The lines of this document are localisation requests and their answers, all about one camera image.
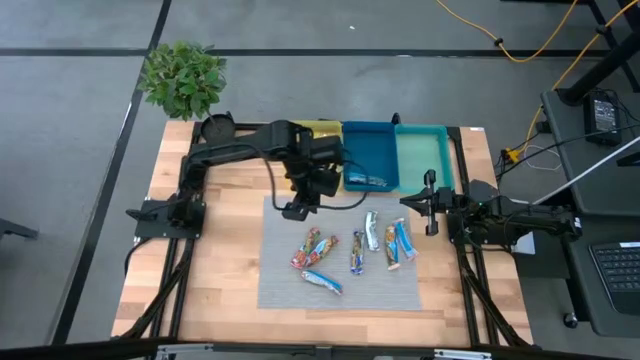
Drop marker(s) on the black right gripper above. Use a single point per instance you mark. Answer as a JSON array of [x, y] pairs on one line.
[[440, 200]]

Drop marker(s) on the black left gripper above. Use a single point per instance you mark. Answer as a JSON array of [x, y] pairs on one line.
[[305, 177]]

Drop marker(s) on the light blue granola bar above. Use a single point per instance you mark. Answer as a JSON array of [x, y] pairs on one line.
[[406, 240]]

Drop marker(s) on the red wrapper granola bar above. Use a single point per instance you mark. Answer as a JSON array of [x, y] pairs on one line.
[[304, 250], [324, 249]]

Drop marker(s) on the orange green granola bar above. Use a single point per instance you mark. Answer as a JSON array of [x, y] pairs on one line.
[[391, 247]]

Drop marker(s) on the silver white granola bar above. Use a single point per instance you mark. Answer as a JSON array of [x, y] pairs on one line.
[[371, 230]]

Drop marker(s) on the blue wrapper granola bar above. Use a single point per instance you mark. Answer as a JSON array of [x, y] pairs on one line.
[[367, 179]]

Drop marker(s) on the blue ended Chewy granola bar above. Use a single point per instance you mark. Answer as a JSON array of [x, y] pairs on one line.
[[357, 252]]

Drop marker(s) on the chocolate chip Chewy granola bar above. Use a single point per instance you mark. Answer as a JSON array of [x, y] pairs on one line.
[[321, 281]]

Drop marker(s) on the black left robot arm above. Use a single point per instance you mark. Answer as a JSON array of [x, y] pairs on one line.
[[235, 150]]

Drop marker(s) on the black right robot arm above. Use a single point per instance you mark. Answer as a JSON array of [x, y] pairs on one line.
[[525, 220]]

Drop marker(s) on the teal plastic bin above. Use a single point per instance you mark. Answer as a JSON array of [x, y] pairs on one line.
[[422, 155]]

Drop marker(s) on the blue plastic bin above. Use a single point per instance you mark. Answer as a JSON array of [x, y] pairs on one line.
[[370, 150]]

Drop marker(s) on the yellow plastic bin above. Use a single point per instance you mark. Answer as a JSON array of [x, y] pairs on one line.
[[327, 127]]

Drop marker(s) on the grey woven table mat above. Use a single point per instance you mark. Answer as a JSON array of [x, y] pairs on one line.
[[380, 295]]

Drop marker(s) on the black plant pot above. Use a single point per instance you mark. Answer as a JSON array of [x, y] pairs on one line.
[[218, 128]]

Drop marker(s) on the dark grey desk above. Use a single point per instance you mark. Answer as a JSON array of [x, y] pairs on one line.
[[575, 165]]

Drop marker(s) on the silver metal rod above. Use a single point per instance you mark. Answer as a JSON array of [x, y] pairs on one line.
[[585, 172]]

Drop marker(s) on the green leafy potted plant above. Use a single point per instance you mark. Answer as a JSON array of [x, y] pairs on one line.
[[182, 80]]

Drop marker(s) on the black caster wheel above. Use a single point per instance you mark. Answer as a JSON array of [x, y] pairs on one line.
[[570, 320]]

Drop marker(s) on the black power adapter brick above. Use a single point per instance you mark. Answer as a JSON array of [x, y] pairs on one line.
[[602, 117]]

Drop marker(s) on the black computer keyboard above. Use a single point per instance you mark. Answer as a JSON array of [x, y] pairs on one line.
[[620, 272]]

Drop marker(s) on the black desk leg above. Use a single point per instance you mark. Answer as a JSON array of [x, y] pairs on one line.
[[600, 67]]

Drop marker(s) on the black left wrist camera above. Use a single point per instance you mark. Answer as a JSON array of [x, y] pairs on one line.
[[328, 182]]

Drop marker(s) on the black aluminium table frame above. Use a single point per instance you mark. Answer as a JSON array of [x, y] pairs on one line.
[[460, 155]]

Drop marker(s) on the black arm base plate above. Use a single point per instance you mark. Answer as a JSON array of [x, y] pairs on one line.
[[150, 222]]

